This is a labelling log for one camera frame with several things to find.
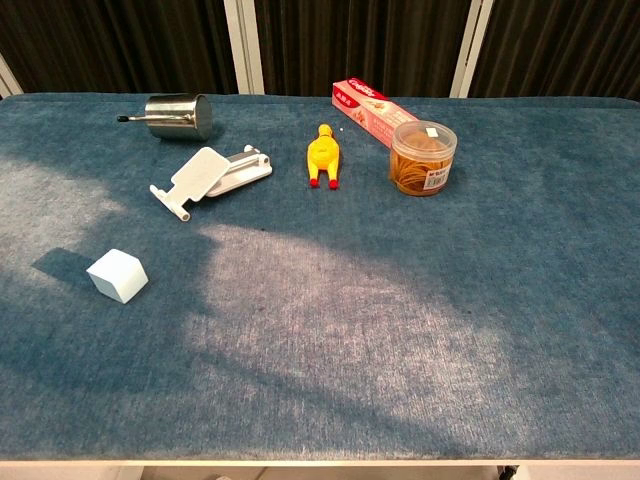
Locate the blue felt table cloth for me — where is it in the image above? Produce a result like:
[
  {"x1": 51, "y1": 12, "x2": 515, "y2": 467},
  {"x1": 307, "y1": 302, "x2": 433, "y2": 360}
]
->
[{"x1": 0, "y1": 92, "x2": 640, "y2": 462}]

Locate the yellow rubber chicken toy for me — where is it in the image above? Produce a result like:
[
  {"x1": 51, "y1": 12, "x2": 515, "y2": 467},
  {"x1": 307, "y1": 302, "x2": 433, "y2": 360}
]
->
[{"x1": 306, "y1": 123, "x2": 341, "y2": 190}]

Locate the clear jar of rubber bands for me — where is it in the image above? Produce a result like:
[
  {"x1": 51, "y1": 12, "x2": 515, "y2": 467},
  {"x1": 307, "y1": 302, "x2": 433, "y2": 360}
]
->
[{"x1": 389, "y1": 120, "x2": 459, "y2": 198}]

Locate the white folding phone stand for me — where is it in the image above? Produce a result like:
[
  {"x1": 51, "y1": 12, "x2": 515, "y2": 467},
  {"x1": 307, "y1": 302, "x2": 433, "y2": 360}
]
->
[{"x1": 149, "y1": 144, "x2": 274, "y2": 224}]

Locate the red toothpaste box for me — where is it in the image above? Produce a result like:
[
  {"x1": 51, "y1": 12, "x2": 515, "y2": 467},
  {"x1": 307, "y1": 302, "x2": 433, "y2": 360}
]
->
[{"x1": 331, "y1": 77, "x2": 422, "y2": 149}]

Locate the stainless steel measuring cup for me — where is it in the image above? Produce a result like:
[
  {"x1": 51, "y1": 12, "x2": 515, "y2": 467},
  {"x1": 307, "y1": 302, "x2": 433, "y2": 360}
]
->
[{"x1": 116, "y1": 93, "x2": 214, "y2": 143}]

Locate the light blue cube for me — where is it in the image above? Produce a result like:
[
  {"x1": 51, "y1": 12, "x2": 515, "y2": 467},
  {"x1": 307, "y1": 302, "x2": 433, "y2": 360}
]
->
[{"x1": 85, "y1": 248, "x2": 150, "y2": 305}]

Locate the dark pleated curtain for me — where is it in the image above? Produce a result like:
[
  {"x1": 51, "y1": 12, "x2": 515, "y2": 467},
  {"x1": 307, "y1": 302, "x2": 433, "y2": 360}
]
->
[{"x1": 0, "y1": 0, "x2": 640, "y2": 104}]

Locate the white vertical frame post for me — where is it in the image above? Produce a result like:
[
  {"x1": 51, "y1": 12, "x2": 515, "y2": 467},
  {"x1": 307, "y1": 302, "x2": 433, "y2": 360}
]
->
[
  {"x1": 0, "y1": 52, "x2": 24, "y2": 99},
  {"x1": 449, "y1": 0, "x2": 495, "y2": 99},
  {"x1": 223, "y1": 0, "x2": 266, "y2": 95}
]

